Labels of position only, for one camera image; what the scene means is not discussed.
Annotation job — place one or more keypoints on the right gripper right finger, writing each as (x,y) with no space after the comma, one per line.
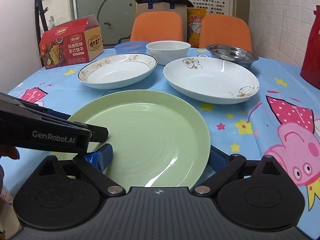
(227,168)

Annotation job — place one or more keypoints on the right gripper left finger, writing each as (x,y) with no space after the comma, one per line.
(92,166)

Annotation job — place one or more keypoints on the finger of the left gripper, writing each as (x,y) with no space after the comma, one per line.
(99,133)

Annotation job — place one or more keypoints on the green plate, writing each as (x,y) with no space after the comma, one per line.
(158,139)

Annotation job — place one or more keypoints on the blue translucent plastic bowl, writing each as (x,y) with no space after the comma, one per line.
(131,47)

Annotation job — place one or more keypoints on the white ceramic bowl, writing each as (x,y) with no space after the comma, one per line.
(167,51)

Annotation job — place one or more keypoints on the stainless steel bowl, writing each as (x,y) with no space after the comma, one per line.
(233,54)

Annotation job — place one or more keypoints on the person's left hand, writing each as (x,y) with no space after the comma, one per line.
(12,153)

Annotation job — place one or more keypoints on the white plate brown floral rim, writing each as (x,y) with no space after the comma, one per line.
(117,71)

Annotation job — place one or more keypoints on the blue cartoon tablecloth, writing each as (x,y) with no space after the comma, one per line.
(275,197)

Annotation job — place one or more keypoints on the white plate swirl pattern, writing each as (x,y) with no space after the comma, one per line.
(211,80)

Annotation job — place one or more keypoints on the red cracker box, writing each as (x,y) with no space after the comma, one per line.
(74,42)

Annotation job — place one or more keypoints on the left orange chair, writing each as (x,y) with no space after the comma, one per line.
(157,26)

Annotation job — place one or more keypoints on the orange chair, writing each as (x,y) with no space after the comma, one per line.
(225,30)
(157,26)

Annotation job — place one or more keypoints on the red thermos jug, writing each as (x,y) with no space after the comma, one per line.
(311,69)

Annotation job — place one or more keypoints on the right orange chair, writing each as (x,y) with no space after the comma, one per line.
(225,30)

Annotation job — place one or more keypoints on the brown paper bag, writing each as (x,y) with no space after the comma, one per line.
(181,9)

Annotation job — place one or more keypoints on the yellow snack bag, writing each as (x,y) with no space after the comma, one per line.
(194,20)

